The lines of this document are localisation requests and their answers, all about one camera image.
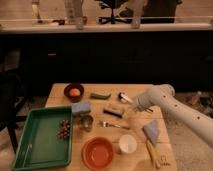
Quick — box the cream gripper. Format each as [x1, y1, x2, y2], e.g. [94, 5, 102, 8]
[132, 94, 150, 111]

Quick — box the brown block eraser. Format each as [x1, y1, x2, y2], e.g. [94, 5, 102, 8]
[103, 105, 124, 118]

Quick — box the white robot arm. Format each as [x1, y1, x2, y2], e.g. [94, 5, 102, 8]
[132, 84, 213, 148]

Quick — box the red bowl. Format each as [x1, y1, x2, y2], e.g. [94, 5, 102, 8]
[82, 137, 114, 171]

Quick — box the dark bowl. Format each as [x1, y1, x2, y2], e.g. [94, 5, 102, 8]
[64, 83, 84, 103]

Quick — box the blue cloth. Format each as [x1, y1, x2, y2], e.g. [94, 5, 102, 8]
[143, 120, 160, 145]

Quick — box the silver fork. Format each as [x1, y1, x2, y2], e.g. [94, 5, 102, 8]
[99, 121, 130, 130]

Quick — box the white cup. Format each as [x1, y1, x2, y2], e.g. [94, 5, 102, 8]
[118, 134, 137, 154]

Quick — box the green pepper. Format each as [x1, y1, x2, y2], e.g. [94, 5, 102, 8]
[90, 93, 111, 100]

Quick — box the metal measuring cup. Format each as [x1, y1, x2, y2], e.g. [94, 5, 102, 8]
[79, 115, 93, 132]

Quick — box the blue sponge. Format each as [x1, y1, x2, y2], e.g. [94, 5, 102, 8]
[71, 102, 91, 115]

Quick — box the orange fruit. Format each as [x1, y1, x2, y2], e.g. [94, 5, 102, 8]
[69, 88, 81, 97]

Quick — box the red grape bunch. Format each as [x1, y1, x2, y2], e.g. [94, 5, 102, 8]
[58, 120, 71, 139]

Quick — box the black office chair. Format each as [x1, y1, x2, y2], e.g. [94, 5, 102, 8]
[96, 0, 128, 25]

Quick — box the green plastic tray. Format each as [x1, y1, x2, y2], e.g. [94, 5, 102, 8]
[13, 107, 72, 171]

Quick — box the dark chair at left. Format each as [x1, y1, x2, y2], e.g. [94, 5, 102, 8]
[0, 48, 29, 151]

